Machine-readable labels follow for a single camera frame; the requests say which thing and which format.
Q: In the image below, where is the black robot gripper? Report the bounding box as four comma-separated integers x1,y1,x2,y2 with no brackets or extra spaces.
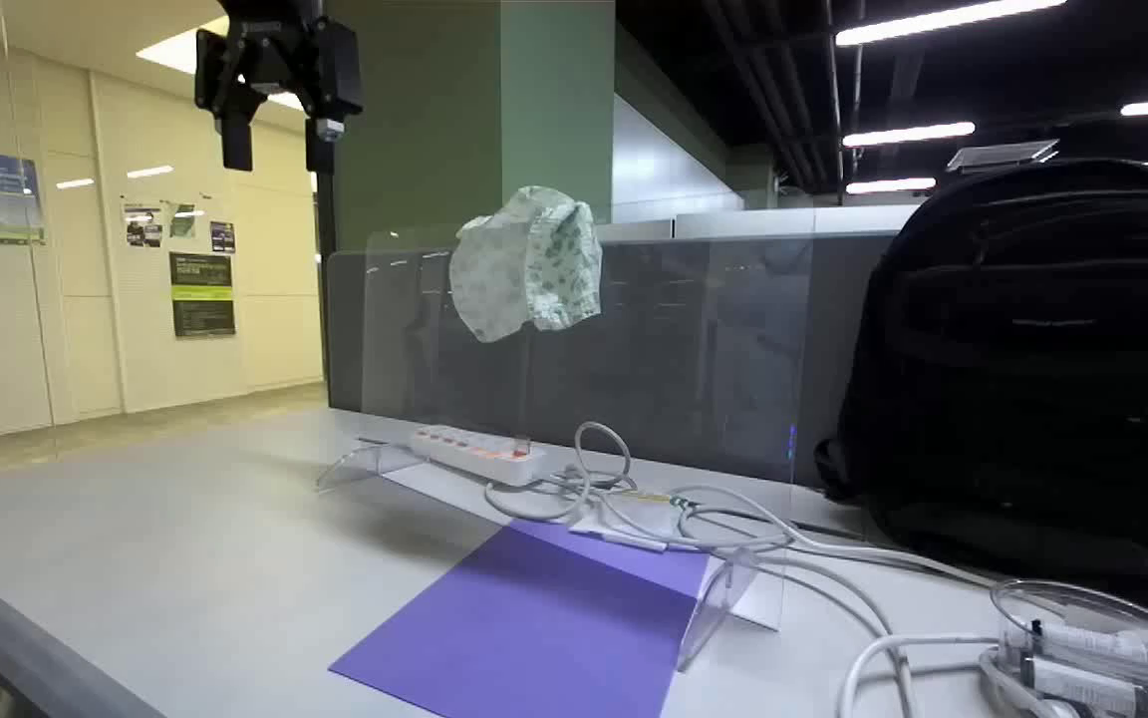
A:
193,0,343,181

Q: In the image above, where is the white green patterned cloth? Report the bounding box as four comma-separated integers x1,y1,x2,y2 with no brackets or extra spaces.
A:
445,181,607,346

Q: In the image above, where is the clear glass barrier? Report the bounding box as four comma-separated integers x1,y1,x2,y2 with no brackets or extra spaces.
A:
319,229,822,676

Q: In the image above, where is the square ceiling panel light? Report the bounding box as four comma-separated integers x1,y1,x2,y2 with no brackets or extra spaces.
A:
133,11,309,115

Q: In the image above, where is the green building pillar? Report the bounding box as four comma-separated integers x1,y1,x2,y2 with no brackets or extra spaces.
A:
329,0,619,257

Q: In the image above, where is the white power strip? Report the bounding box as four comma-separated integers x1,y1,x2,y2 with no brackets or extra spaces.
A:
356,423,545,491

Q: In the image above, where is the purple paper sheet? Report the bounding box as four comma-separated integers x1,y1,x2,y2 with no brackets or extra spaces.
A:
328,519,713,718

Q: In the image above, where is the gray office partition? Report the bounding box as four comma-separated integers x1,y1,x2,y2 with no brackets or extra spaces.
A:
319,200,927,491

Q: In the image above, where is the person in dark clothes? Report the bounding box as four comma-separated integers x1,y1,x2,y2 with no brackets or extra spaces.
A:
813,147,1148,616

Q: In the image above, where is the white plug adapter cluster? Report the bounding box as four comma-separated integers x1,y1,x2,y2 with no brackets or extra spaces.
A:
975,619,1148,718

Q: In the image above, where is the black green wall poster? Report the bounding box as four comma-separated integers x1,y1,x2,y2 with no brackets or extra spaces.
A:
167,247,239,342

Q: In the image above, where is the white looped power cord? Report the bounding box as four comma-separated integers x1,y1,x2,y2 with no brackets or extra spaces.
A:
474,421,790,550

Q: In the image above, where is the thick white cable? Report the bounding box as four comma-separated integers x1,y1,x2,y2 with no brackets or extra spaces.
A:
671,512,1148,718

